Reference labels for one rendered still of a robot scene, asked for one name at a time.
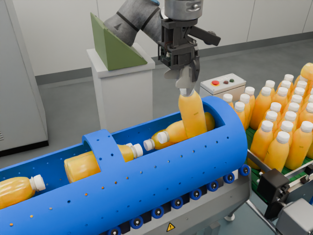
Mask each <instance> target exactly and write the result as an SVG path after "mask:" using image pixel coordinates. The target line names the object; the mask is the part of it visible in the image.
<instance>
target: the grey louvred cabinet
mask: <svg viewBox="0 0 313 235"><path fill-rule="evenodd" d="M45 146H49V142H48V131H47V122H46V115H45V110H44V106H43V103H42V99H41V96H40V92H39V89H38V86H37V82H36V79H35V76H34V72H33V69H32V65H31V62H30V59H29V55H28V52H27V48H26V45H25V42H24V38H23V35H22V32H21V28H20V25H19V21H18V18H17V14H16V11H15V8H14V4H13V1H12V0H0V157H3V156H7V155H11V154H15V153H20V152H25V151H29V150H33V149H37V148H41V147H45Z"/></svg>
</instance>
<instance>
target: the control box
mask: <svg viewBox="0 0 313 235"><path fill-rule="evenodd" d="M227 77H228V78H227ZM230 79H234V82H230ZM214 80H216V81H219V84H217V85H214V84H212V83H211V82H212V81H214ZM225 80H227V81H228V82H229V83H228V84H225V83H224V81H225ZM245 84H246V81H245V80H243V79H242V78H240V77H238V76H237V75H235V74H233V73H231V74H228V75H225V76H220V77H217V78H213V79H210V80H207V81H203V82H201V83H200V93H199V95H200V97H201V98H204V97H208V96H214V97H219V98H221V99H223V96H224V94H231V95H232V102H234V101H237V100H239V99H240V96H241V95H242V94H243V93H244V90H245Z"/></svg>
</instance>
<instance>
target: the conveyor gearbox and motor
mask: <svg viewBox="0 0 313 235"><path fill-rule="evenodd" d="M275 230H276V233H275V235H313V206H312V205H311V204H309V203H308V202H307V201H306V200H305V199H303V198H300V199H298V200H297V201H295V202H290V203H288V204H285V205H284V206H283V207H282V208H281V210H280V212H279V214H278V221H277V223H276V225H275Z"/></svg>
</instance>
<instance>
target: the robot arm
mask: <svg viewBox="0 0 313 235"><path fill-rule="evenodd" d="M203 1H204V0H164V7H163V8H162V9H160V8H159V7H158V6H159V5H160V3H159V1H158V0H126V1H125V2H124V3H123V4H122V6H121V7H120V8H119V10H118V11H117V13H116V14H115V15H113V16H112V17H110V18H108V19H107V20H106V21H105V22H104V23H103V24H104V25H105V26H106V27H107V28H108V29H109V30H110V31H111V32H112V33H113V34H114V35H116V36H117V37H118V38H119V39H120V40H122V41H123V42H124V43H126V44H127V45H128V46H130V47H131V46H132V45H133V43H134V40H135V37H136V34H137V33H138V31H139V30H142V31H143V32H144V33H145V34H146V35H147V36H148V37H149V38H151V39H152V40H153V41H154V42H155V43H156V44H157V45H158V60H161V62H162V63H163V64H165V65H166V66H167V67H169V68H170V69H169V70H168V71H166V72H165V74H164V78H166V79H176V87H177V88H178V89H186V95H187V96H189V95H190V94H191V92H192V90H193V89H194V87H195V84H196V81H197V79H198V76H199V72H200V61H199V58H200V56H199V49H198V46H197V43H196V42H197V41H196V40H195V39H193V38H191V37H189V36H188V35H191V36H193V37H196V38H198V39H200V40H203V42H204V43H205V44H206V45H214V46H218V44H219V42H220V40H221V38H220V37H218V36H216V34H215V33H214V32H213V31H205V30H203V29H201V28H199V27H196V26H195V25H196V24H197V22H198V18H199V17H201V16H202V11H203ZM160 47H161V49H160ZM160 51H161V55H160ZM186 65H189V66H186Z"/></svg>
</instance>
